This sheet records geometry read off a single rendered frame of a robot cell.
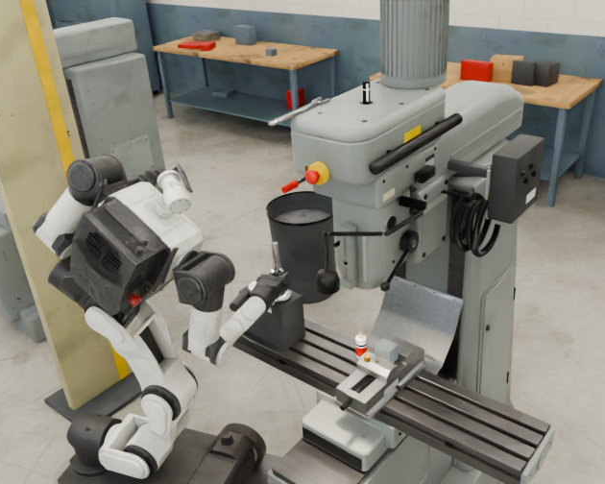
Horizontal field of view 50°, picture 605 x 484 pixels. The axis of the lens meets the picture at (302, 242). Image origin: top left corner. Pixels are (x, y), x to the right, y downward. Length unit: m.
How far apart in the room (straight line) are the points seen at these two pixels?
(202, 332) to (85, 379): 1.95
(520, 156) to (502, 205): 0.16
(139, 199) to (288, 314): 0.79
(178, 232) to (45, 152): 1.50
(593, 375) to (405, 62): 2.43
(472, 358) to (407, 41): 1.27
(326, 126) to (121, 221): 0.59
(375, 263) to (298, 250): 2.13
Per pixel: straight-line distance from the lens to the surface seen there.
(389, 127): 1.72
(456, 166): 2.10
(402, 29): 1.92
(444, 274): 2.41
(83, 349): 3.65
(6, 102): 3.08
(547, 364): 3.91
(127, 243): 1.71
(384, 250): 1.92
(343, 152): 1.65
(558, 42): 6.10
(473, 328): 2.52
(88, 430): 2.58
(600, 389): 3.83
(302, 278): 4.17
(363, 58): 7.06
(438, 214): 2.12
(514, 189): 1.94
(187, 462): 2.59
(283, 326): 2.37
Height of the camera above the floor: 2.43
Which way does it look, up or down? 29 degrees down
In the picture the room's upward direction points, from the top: 4 degrees counter-clockwise
